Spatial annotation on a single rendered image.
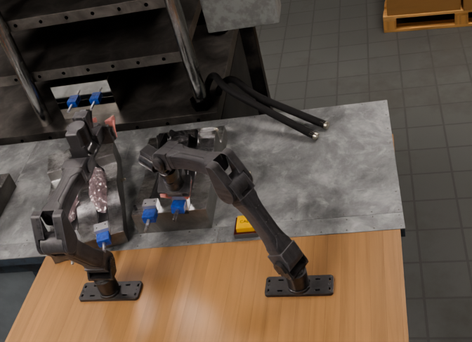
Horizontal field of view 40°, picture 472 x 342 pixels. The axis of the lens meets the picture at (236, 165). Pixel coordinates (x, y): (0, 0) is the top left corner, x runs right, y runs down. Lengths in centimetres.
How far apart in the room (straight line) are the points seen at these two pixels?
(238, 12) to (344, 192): 90
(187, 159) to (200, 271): 42
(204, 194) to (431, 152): 172
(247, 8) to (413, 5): 213
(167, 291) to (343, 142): 85
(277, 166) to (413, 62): 214
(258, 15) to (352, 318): 134
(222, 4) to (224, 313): 129
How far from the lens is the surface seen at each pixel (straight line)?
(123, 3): 266
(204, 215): 213
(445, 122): 378
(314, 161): 232
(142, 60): 277
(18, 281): 259
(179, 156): 182
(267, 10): 264
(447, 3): 460
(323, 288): 190
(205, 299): 197
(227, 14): 267
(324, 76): 429
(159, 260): 213
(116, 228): 222
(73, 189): 185
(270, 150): 241
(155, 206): 215
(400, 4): 459
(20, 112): 327
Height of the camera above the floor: 227
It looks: 38 degrees down
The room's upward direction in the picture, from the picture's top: 16 degrees counter-clockwise
